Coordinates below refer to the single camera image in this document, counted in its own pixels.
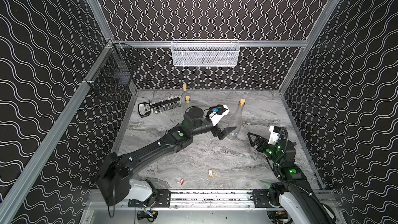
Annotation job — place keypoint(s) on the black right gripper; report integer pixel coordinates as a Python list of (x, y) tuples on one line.
[(257, 137)]

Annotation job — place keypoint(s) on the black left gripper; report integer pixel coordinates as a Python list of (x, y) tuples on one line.
[(214, 130)]

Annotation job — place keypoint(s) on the tall clear corked bottle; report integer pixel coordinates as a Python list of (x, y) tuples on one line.
[(237, 120)]

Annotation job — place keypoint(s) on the short clear corked bottle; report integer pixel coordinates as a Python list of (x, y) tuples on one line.
[(184, 92)]

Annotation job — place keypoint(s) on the clear bottle with orange label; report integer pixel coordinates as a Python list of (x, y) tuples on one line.
[(186, 104)]

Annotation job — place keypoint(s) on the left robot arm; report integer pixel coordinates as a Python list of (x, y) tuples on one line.
[(115, 178)]

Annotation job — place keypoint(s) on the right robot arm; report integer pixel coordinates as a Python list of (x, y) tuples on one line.
[(292, 192)]

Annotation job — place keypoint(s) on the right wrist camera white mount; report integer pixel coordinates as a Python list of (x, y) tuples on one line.
[(276, 133)]

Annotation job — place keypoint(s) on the metal base rail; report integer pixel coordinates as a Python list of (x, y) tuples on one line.
[(179, 199)]

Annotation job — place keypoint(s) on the white wire mesh basket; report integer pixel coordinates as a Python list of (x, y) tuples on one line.
[(202, 52)]

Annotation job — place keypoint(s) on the black wire basket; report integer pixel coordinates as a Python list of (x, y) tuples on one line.
[(114, 77)]

